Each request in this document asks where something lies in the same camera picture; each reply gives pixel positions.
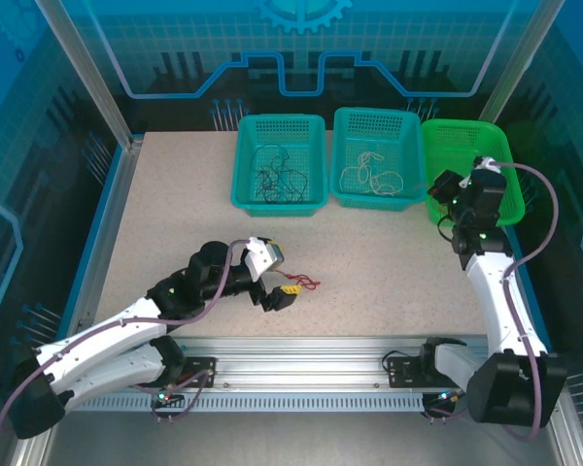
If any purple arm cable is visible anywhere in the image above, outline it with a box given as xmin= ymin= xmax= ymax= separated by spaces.
xmin=492 ymin=160 xmax=562 ymax=443
xmin=0 ymin=236 xmax=252 ymax=435

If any green perforated plastic basket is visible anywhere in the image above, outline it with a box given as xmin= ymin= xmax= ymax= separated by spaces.
xmin=421 ymin=117 xmax=527 ymax=229

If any small lit circuit board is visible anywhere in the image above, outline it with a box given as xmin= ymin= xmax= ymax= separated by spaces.
xmin=421 ymin=390 xmax=467 ymax=419
xmin=150 ymin=385 xmax=187 ymax=415

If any blue printed back panel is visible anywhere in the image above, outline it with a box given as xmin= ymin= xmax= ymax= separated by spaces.
xmin=43 ymin=0 xmax=545 ymax=136

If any blue transparent side panel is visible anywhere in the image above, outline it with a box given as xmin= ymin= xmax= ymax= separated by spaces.
xmin=485 ymin=0 xmax=583 ymax=389
xmin=0 ymin=0 xmax=127 ymax=389

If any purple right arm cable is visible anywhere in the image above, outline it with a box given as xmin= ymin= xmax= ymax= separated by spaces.
xmin=492 ymin=160 xmax=562 ymax=443

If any teal perforated plastic basket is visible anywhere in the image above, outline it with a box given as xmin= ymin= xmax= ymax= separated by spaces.
xmin=329 ymin=106 xmax=429 ymax=214
xmin=229 ymin=113 xmax=330 ymax=219

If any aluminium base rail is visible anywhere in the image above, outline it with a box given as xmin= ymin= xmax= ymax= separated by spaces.
xmin=164 ymin=334 xmax=497 ymax=397

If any white thin cable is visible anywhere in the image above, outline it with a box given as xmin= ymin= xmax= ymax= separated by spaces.
xmin=338 ymin=150 xmax=406 ymax=198

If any white slotted cable duct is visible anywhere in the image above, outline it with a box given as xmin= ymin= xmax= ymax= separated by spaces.
xmin=72 ymin=393 xmax=438 ymax=415

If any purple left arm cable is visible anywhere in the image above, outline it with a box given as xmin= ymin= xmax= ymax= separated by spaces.
xmin=0 ymin=236 xmax=252 ymax=435

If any dark thin cable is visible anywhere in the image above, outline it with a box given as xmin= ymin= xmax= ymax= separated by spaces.
xmin=251 ymin=142 xmax=309 ymax=205

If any aluminium frame post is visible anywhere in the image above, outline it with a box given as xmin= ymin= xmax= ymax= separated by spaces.
xmin=477 ymin=0 xmax=567 ymax=130
xmin=34 ymin=0 xmax=145 ymax=152

